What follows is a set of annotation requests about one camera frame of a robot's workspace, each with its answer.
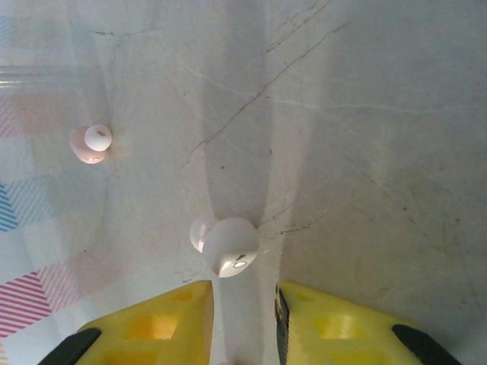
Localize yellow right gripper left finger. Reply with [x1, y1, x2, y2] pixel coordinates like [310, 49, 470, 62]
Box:
[37, 280, 215, 365]

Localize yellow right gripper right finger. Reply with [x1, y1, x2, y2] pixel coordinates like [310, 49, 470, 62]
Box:
[274, 280, 463, 365]

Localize white earbud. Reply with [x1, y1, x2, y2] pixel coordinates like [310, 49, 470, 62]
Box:
[189, 216, 260, 279]

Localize pink earbud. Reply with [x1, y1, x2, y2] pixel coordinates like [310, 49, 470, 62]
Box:
[68, 124, 113, 164]

